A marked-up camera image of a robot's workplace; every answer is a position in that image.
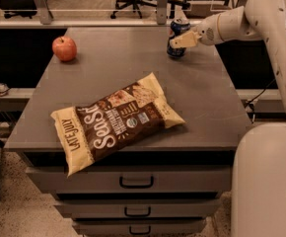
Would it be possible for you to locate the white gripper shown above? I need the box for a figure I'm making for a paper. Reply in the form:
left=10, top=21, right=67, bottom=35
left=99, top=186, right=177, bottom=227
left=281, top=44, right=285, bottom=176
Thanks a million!
left=170, top=15, right=220, bottom=48

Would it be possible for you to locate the blue pepsi can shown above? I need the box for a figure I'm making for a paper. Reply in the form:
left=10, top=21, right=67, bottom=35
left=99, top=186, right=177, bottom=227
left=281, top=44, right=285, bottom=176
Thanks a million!
left=167, top=18, right=190, bottom=58

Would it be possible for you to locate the Late July chip bag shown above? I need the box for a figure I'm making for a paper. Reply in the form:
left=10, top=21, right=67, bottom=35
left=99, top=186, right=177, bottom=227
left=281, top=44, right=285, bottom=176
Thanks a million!
left=51, top=74, right=184, bottom=175

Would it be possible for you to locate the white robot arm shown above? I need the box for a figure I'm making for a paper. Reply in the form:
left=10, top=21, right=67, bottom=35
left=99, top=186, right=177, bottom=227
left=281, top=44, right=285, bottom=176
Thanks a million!
left=170, top=0, right=286, bottom=237

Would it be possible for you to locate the black office chair centre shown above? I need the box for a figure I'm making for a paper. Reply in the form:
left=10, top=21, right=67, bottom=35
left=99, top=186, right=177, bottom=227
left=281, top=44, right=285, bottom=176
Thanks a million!
left=110, top=0, right=190, bottom=25

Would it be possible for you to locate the red apple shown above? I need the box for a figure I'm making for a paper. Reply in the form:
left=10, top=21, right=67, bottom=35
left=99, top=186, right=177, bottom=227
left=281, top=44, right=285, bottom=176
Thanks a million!
left=52, top=36, right=77, bottom=62

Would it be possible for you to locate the grey drawer cabinet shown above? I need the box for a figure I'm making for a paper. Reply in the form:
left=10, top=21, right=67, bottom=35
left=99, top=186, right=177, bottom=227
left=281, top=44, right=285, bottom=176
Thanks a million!
left=7, top=27, right=250, bottom=237

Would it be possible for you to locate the metal railing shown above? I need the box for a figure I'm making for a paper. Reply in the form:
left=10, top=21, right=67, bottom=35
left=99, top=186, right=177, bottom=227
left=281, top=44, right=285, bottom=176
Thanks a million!
left=0, top=0, right=286, bottom=30

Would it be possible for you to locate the top drawer black handle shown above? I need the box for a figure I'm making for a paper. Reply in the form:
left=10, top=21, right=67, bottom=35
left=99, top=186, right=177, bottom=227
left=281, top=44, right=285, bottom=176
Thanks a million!
left=119, top=176, right=154, bottom=189

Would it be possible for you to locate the drawer black handle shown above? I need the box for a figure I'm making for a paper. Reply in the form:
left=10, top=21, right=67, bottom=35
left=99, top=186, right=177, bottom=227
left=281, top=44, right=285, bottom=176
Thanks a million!
left=128, top=226, right=151, bottom=236
left=119, top=176, right=154, bottom=189
left=123, top=207, right=151, bottom=217

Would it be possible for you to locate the middle drawer black handle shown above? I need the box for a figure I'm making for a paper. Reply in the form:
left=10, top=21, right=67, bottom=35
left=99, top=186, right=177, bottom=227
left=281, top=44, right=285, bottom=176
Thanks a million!
left=123, top=207, right=151, bottom=217

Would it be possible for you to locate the bottom drawer black handle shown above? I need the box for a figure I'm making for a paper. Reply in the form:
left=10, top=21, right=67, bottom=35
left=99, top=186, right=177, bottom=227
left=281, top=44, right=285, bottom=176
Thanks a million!
left=128, top=226, right=151, bottom=236

